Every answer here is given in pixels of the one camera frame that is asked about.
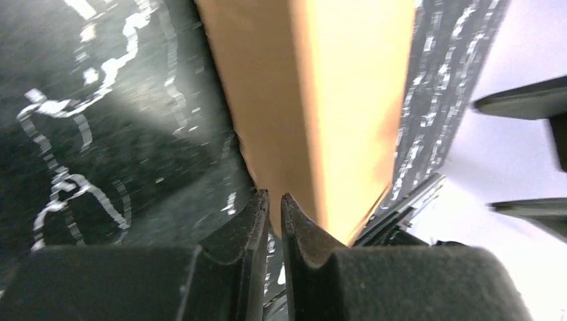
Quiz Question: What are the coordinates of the brown cardboard box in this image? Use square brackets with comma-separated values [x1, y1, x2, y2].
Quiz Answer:
[197, 1, 415, 245]

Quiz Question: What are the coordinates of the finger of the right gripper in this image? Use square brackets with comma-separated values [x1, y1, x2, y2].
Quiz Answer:
[473, 76, 566, 172]
[488, 197, 566, 243]

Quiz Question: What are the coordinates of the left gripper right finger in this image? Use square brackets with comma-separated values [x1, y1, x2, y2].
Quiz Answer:
[281, 194, 531, 320]

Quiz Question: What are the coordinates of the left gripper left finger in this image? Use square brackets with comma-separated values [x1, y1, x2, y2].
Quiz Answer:
[1, 190, 269, 320]

